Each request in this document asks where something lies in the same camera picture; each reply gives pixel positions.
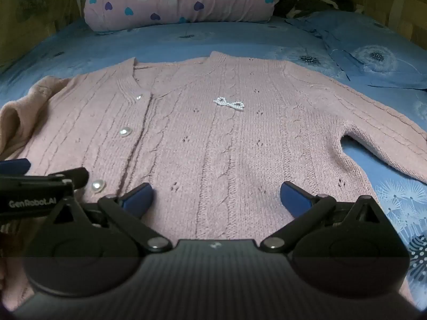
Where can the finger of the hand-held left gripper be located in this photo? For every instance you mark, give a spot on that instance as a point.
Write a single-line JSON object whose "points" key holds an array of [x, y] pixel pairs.
{"points": [[13, 166], [75, 176]]}

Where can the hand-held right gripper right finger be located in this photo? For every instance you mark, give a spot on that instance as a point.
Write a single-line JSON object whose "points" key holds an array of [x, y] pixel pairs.
{"points": [[293, 198]]}

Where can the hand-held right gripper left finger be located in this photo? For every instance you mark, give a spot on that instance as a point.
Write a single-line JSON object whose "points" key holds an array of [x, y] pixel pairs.
{"points": [[141, 197]]}

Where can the pink knitted cardigan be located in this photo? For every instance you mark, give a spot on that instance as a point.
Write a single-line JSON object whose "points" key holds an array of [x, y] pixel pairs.
{"points": [[213, 146]]}

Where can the blue dandelion-print bed sheet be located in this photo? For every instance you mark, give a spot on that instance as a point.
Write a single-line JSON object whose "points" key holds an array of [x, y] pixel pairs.
{"points": [[83, 50]]}

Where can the blue dandelion-print pillow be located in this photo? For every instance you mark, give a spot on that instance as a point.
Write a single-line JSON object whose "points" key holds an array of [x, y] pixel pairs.
{"points": [[367, 40]]}

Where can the dark cloth with white trim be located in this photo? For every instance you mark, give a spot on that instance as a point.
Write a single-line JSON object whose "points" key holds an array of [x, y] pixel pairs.
{"points": [[310, 5]]}

